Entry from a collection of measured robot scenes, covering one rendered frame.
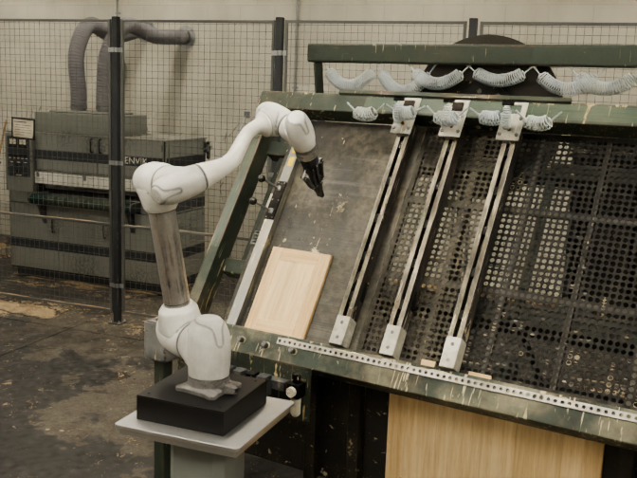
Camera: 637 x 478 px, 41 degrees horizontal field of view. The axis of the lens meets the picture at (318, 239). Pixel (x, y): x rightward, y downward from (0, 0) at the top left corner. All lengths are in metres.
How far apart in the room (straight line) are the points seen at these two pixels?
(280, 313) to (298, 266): 0.23
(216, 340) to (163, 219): 0.48
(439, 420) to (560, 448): 0.51
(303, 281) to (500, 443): 1.09
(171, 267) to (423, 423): 1.27
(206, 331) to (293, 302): 0.76
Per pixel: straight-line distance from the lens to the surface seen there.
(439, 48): 4.36
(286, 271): 3.86
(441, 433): 3.67
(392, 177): 3.78
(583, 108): 3.68
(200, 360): 3.13
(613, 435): 3.18
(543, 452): 3.54
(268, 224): 3.99
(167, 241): 3.18
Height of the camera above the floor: 1.96
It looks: 10 degrees down
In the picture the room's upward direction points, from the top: 2 degrees clockwise
